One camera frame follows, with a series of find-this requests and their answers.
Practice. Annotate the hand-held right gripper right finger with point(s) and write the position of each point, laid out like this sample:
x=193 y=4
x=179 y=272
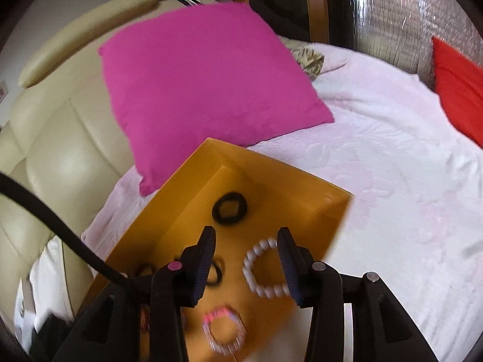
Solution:
x=290 y=267

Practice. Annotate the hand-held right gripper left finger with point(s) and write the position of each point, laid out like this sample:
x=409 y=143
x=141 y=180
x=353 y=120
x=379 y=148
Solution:
x=202 y=271

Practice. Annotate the magenta pillow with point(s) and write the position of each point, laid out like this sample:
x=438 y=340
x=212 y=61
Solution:
x=207 y=83

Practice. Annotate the pale pink blanket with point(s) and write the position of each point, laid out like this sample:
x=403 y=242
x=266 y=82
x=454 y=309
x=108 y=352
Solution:
x=396 y=196

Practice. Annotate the orange cardboard box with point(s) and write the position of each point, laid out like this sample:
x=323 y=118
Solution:
x=271 y=196

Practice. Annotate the cream leather sofa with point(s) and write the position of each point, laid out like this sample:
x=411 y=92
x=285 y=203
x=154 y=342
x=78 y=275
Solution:
x=68 y=147

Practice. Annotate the red pillow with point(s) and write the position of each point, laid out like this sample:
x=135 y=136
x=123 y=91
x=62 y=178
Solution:
x=460 y=86

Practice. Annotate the patterned cloth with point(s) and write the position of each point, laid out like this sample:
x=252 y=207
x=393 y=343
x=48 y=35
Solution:
x=310 y=60

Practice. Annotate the white towel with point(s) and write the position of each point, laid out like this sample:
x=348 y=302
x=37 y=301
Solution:
x=41 y=282

